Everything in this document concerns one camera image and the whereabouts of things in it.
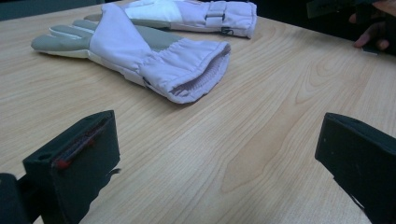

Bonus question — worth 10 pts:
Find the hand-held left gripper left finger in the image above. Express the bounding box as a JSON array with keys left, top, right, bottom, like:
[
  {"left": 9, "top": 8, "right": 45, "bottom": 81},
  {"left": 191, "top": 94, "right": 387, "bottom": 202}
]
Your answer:
[{"left": 18, "top": 109, "right": 121, "bottom": 224}]

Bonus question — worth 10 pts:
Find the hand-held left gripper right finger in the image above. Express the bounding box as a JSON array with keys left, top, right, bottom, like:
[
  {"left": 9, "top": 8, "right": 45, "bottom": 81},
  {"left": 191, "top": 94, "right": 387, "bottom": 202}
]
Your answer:
[{"left": 314, "top": 112, "right": 396, "bottom": 224}]

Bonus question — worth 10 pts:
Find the white and grey ski glove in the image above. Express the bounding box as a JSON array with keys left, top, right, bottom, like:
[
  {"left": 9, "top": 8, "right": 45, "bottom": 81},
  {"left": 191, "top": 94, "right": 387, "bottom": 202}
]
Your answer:
[
  {"left": 30, "top": 3, "right": 232, "bottom": 105},
  {"left": 83, "top": 0, "right": 259, "bottom": 39}
]

